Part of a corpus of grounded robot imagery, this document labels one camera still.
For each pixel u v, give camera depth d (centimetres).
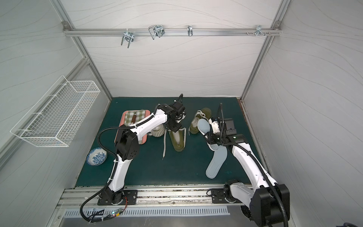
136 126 56
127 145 54
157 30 77
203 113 101
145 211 70
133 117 105
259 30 76
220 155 88
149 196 75
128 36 79
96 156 87
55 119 68
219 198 73
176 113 74
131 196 73
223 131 63
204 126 86
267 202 39
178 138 96
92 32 79
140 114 108
